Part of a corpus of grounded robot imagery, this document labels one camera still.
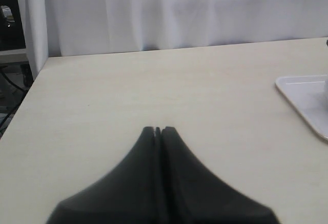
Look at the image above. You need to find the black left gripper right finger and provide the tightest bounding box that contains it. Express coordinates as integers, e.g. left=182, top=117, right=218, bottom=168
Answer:
left=160, top=127, right=279, bottom=223

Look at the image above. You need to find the white curtain backdrop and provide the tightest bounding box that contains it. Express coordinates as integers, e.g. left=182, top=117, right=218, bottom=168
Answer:
left=18, top=0, right=327, bottom=76

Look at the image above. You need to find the white plush snowman toy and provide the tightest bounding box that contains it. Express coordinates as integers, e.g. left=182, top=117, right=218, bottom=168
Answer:
left=324, top=40, right=328, bottom=99

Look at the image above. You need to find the white rectangular tray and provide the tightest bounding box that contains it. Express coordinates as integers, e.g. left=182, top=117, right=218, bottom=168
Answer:
left=275, top=75, right=327, bottom=141

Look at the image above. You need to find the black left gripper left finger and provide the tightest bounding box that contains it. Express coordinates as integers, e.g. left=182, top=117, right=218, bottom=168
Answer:
left=47, top=127, right=164, bottom=223

